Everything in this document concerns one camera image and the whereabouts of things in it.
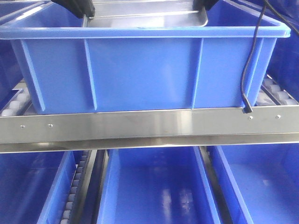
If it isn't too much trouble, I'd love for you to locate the lower roller track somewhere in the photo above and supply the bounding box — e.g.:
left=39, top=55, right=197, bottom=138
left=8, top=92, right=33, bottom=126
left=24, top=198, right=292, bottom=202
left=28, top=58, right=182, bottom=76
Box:
left=60, top=151, right=91, bottom=224

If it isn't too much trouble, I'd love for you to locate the black cable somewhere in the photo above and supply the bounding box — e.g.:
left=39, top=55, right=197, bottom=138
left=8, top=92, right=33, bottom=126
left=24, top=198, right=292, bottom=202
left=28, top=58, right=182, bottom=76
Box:
left=240, top=0, right=299, bottom=114

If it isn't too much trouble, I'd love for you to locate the lower left blue bin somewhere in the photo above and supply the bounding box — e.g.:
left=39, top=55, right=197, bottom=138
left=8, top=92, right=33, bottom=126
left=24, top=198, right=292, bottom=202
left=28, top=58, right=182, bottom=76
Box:
left=0, top=152, right=76, bottom=224

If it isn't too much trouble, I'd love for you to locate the right roller track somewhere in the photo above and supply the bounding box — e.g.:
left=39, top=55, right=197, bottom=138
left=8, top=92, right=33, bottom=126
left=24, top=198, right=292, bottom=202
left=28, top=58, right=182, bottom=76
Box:
left=255, top=75, right=299, bottom=106

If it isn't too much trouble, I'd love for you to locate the lower right blue bin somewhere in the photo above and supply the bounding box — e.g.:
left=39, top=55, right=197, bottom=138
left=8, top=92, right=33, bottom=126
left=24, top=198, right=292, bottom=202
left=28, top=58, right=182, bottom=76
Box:
left=207, top=143, right=299, bottom=224

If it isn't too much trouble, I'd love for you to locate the roller track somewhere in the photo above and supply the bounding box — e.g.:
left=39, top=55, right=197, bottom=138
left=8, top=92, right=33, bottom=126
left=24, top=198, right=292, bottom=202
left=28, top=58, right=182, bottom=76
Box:
left=60, top=151, right=91, bottom=224
left=255, top=75, right=299, bottom=106
left=0, top=87, right=31, bottom=117

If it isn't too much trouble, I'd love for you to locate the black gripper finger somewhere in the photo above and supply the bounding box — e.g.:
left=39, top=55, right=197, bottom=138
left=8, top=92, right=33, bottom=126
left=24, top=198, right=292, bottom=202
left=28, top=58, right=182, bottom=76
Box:
left=52, top=0, right=95, bottom=18

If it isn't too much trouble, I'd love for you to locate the silver metal tray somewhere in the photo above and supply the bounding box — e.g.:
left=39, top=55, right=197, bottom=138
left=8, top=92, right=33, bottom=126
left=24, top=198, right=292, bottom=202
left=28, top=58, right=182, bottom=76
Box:
left=83, top=0, right=208, bottom=28

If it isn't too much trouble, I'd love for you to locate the large blue target box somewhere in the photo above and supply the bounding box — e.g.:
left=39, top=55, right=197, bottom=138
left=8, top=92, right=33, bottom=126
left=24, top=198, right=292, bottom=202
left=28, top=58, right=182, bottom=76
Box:
left=0, top=0, right=290, bottom=114

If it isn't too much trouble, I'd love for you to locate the blue plastic bin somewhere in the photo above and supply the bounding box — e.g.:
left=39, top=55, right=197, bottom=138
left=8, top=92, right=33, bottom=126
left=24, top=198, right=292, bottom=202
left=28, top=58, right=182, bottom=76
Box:
left=267, top=31, right=299, bottom=100
left=0, top=0, right=50, bottom=108

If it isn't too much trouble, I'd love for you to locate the blue plastic bin right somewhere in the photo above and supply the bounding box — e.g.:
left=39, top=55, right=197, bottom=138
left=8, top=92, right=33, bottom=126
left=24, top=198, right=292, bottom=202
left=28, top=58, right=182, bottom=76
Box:
left=267, top=31, right=299, bottom=100

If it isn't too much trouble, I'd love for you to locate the blue plastic bin left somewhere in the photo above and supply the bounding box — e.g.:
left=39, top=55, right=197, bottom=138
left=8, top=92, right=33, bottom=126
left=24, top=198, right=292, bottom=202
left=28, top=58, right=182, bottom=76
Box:
left=0, top=0, right=50, bottom=108

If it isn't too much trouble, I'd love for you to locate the lower centre blue bin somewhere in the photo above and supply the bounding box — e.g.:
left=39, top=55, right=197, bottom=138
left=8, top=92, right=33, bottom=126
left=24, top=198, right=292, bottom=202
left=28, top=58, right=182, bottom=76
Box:
left=97, top=147, right=221, bottom=224

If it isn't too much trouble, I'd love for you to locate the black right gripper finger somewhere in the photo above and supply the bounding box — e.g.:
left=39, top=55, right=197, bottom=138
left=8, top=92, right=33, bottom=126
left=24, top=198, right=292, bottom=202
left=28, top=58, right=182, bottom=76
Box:
left=195, top=0, right=218, bottom=11

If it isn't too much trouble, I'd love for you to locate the far left roller track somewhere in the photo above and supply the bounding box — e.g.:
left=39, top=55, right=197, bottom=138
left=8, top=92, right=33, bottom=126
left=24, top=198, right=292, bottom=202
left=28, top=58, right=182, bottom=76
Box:
left=0, top=87, right=31, bottom=117

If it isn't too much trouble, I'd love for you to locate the steel front rack bar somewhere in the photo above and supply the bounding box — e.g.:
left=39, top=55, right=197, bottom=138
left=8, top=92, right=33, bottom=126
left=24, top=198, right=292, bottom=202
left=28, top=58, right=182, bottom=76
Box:
left=0, top=105, right=299, bottom=153

